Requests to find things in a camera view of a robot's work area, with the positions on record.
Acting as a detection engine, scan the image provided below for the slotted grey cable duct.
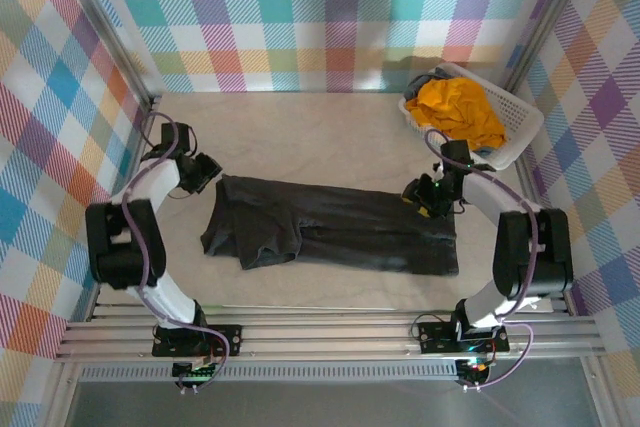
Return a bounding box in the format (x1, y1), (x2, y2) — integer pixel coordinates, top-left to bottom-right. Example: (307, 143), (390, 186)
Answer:
(79, 364), (461, 383)

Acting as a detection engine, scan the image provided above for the yellow t-shirt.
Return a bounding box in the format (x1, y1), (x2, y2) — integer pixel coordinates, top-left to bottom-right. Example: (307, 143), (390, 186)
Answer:
(404, 77), (507, 152)

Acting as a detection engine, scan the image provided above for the blue-grey t-shirt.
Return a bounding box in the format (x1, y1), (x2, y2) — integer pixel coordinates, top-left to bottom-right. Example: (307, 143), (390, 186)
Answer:
(404, 66), (466, 101)

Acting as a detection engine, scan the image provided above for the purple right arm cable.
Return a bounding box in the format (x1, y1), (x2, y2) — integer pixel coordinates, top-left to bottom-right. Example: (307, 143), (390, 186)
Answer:
(424, 128), (544, 391)

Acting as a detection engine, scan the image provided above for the white plastic laundry basket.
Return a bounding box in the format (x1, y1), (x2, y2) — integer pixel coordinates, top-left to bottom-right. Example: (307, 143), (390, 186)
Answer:
(398, 62), (545, 172)

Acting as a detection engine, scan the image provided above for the aluminium frame post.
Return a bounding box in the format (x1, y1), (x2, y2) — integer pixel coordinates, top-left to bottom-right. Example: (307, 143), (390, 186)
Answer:
(499, 0), (599, 94)
(47, 0), (162, 109)

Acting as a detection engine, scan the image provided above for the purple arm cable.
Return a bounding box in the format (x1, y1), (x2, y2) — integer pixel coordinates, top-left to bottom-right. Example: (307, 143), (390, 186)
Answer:
(424, 128), (544, 391)
(121, 112), (232, 396)

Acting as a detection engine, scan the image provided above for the thin metal rod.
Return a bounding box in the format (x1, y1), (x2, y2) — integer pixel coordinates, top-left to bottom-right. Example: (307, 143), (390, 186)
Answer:
(218, 303), (397, 312)

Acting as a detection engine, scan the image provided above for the grey metal base panel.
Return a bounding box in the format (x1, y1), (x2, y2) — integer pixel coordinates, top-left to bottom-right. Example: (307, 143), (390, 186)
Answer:
(62, 379), (604, 427)

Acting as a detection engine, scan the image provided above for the dark grey t-shirt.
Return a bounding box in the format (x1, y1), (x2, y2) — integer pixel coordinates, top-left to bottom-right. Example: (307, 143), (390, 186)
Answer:
(199, 172), (460, 277)

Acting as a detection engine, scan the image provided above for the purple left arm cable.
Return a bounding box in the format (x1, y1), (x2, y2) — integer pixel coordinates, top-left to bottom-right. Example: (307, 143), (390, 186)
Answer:
(121, 112), (232, 396)

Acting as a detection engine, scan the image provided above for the aluminium frame rail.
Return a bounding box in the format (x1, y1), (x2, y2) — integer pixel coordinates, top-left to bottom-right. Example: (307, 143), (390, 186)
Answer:
(54, 309), (609, 363)

